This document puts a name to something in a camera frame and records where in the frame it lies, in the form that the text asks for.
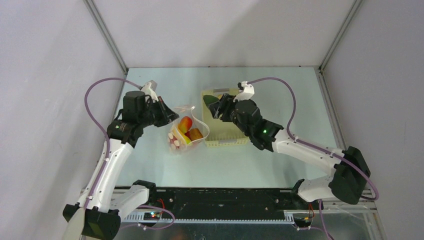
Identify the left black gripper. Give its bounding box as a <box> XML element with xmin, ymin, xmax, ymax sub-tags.
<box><xmin>138</xmin><ymin>95</ymin><xmax>179</xmax><ymax>128</ymax></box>

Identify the green avocado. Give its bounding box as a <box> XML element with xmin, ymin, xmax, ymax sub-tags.
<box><xmin>202</xmin><ymin>94</ymin><xmax>220</xmax><ymax>107</ymax></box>

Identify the red mango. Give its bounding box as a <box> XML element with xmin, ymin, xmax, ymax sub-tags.
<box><xmin>177</xmin><ymin>116</ymin><xmax>193</xmax><ymax>135</ymax></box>

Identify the clear dotted zip bag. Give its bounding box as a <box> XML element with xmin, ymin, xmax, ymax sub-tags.
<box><xmin>167</xmin><ymin>105</ymin><xmax>210</xmax><ymax>154</ymax></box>

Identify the yellow banana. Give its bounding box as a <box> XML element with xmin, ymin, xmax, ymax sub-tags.
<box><xmin>168</xmin><ymin>128</ymin><xmax>192</xmax><ymax>148</ymax></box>

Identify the red pomegranate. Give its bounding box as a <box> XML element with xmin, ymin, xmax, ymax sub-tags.
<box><xmin>184</xmin><ymin>131</ymin><xmax>191</xmax><ymax>139</ymax></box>

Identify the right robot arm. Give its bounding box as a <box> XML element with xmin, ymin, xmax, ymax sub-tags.
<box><xmin>202</xmin><ymin>93</ymin><xmax>371</xmax><ymax>209</ymax></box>

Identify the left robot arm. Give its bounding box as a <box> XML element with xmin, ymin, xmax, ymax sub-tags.
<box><xmin>62</xmin><ymin>90</ymin><xmax>179</xmax><ymax>240</ymax></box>

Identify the yellow plastic basket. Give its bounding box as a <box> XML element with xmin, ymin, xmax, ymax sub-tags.
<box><xmin>200</xmin><ymin>88</ymin><xmax>250</xmax><ymax>147</ymax></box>

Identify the small circuit board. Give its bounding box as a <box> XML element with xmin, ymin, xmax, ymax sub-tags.
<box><xmin>143</xmin><ymin>212</ymin><xmax>161</xmax><ymax>221</ymax></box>

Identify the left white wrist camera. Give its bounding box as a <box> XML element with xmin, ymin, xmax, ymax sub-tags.
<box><xmin>139</xmin><ymin>80</ymin><xmax>159</xmax><ymax>103</ymax></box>

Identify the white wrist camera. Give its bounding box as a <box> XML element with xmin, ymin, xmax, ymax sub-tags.
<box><xmin>233</xmin><ymin>81</ymin><xmax>255</xmax><ymax>102</ymax></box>
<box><xmin>139</xmin><ymin>80</ymin><xmax>159</xmax><ymax>103</ymax></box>

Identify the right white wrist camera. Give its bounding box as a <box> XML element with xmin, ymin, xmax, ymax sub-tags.
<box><xmin>233</xmin><ymin>81</ymin><xmax>255</xmax><ymax>102</ymax></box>

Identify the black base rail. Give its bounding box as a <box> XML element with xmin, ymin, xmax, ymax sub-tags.
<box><xmin>147</xmin><ymin>187</ymin><xmax>320</xmax><ymax>220</ymax></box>

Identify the white perforated cable tray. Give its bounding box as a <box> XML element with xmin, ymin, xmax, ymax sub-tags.
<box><xmin>122</xmin><ymin>211</ymin><xmax>295</xmax><ymax>224</ymax></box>

